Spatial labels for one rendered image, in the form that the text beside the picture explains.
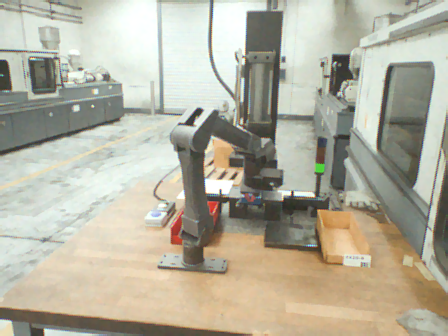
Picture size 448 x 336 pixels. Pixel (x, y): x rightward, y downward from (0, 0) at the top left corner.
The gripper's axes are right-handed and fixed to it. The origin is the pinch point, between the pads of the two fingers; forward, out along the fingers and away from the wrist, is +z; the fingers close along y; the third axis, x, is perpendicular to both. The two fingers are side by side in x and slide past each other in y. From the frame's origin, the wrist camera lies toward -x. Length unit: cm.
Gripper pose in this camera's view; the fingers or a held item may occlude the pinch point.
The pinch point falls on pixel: (250, 199)
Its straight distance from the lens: 129.7
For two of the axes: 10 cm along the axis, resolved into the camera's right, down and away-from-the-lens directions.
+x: -9.9, -0.9, 1.2
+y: 1.5, -6.7, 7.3
